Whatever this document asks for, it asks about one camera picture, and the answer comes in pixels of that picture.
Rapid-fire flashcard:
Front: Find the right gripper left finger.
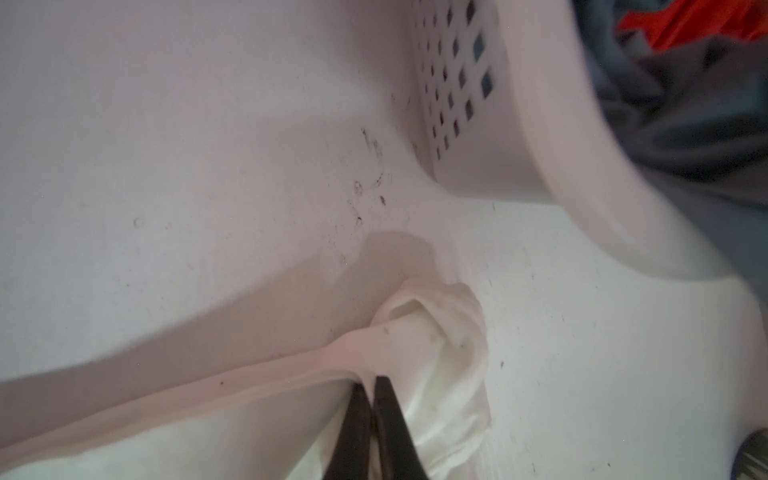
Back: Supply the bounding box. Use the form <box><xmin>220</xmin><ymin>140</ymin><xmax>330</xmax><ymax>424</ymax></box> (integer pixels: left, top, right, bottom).
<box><xmin>322</xmin><ymin>384</ymin><xmax>372</xmax><ymax>480</ymax></box>

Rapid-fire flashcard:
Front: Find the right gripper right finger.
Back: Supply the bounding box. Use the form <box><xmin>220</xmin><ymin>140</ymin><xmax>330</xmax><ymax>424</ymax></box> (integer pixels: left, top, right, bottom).
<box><xmin>372</xmin><ymin>376</ymin><xmax>428</xmax><ymax>480</ymax></box>

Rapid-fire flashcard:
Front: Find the white printed t-shirt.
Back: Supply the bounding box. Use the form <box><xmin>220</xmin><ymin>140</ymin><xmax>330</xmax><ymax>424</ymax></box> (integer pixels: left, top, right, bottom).
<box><xmin>1</xmin><ymin>279</ymin><xmax>491</xmax><ymax>479</ymax></box>

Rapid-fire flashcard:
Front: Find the white plastic laundry basket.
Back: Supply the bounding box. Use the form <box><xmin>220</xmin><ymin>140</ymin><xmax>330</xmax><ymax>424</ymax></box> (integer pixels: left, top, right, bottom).
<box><xmin>403</xmin><ymin>1</ymin><xmax>732</xmax><ymax>280</ymax></box>

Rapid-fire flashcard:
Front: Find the grey t-shirt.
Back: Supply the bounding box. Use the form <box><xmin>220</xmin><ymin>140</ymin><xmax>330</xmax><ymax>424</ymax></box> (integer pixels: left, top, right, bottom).
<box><xmin>573</xmin><ymin>1</ymin><xmax>767</xmax><ymax>296</ymax></box>

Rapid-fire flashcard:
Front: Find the red t-shirt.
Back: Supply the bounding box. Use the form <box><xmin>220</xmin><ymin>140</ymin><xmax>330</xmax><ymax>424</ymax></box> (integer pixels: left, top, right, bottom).
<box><xmin>617</xmin><ymin>0</ymin><xmax>767</xmax><ymax>52</ymax></box>

